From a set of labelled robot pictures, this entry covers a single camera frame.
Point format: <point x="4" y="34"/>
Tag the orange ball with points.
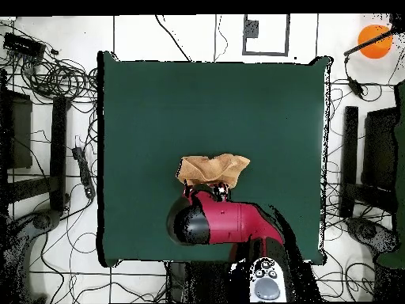
<point x="375" y="47"/>

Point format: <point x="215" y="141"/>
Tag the grey stand base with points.
<point x="367" y="231"/>
<point x="41" y="220"/>

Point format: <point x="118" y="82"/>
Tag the black electronics box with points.
<point x="23" y="46"/>

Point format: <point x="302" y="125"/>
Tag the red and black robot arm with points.
<point x="234" y="221"/>

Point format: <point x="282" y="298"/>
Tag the dark green table cloth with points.
<point x="190" y="110"/>

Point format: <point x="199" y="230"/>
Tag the grey square tape outline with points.
<point x="243" y="34"/>

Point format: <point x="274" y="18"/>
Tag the black rod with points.
<point x="364" y="46"/>

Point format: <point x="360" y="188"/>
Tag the black power adapter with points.
<point x="356" y="87"/>

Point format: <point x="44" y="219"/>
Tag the yellow terry towel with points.
<point x="212" y="169"/>

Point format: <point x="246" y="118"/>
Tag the black stand bar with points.
<point x="350" y="142"/>
<point x="58" y="142"/>

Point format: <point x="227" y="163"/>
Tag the black power strip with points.
<point x="84" y="172"/>

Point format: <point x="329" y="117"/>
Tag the dark flat panel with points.
<point x="379" y="148"/>
<point x="20" y="133"/>

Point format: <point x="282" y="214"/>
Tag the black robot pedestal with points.
<point x="196" y="281"/>

